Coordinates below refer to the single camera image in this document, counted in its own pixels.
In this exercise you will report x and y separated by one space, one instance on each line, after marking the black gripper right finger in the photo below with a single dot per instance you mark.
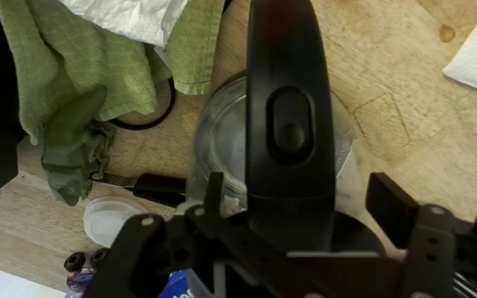
389 208

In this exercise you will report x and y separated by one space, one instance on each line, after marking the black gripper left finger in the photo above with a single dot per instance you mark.
213 196

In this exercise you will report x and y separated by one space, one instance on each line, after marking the blue printed box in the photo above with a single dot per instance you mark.
177 286

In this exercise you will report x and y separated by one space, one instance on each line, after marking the white small cup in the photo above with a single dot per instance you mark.
107 223

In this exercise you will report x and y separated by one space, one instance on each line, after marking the small black wheel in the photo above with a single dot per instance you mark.
99 258
74 261

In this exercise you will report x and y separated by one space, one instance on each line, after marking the green vegetable toy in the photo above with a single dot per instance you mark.
61 72

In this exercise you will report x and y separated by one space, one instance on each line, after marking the white crumpled paper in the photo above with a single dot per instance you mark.
132 18

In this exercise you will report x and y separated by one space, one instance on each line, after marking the white paper sheet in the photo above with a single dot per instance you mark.
6 284

